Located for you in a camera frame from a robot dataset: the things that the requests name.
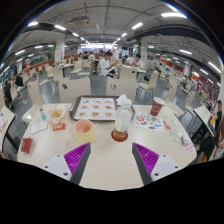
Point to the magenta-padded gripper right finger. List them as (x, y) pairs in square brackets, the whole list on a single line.
[(166, 165)]

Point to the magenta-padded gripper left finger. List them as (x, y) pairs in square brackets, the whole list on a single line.
[(56, 165)]

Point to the clear plastic drink bottle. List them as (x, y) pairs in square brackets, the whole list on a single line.
[(122, 118)]

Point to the clear plastic wrapper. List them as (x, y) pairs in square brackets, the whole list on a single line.
[(176, 135)]

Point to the flat red pouch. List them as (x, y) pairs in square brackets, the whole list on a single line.
[(26, 145)]

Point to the red sauce packet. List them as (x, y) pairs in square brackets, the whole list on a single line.
[(166, 125), (59, 126)]

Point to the white printed card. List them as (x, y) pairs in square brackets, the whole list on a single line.
[(39, 127)]

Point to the yellow mug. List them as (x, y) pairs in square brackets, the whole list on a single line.
[(84, 133)]

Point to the colourful printed paper flyer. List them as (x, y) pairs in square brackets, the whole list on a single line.
[(150, 121)]

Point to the clear bag with snack food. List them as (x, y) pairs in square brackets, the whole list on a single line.
[(56, 115)]

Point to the small teal bottle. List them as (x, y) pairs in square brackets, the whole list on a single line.
[(43, 114)]

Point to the flat round red coaster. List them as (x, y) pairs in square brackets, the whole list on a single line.
[(115, 139)]

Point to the red paper cup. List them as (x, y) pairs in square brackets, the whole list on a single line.
[(156, 107)]

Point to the white black-edged table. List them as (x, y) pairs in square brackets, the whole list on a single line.
[(5, 123), (204, 115)]

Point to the brown tray with paper liner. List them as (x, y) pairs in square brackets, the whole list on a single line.
[(95, 110)]

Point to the beige chair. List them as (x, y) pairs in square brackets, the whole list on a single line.
[(75, 89), (121, 87)]

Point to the white napkin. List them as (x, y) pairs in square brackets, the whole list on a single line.
[(121, 99)]

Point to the group of beige chairs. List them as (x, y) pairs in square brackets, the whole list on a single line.
[(153, 80)]

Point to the ceiling air conditioner unit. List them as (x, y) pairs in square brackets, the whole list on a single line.
[(80, 21)]

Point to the ceiling strip lights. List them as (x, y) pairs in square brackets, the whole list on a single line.
[(173, 15)]

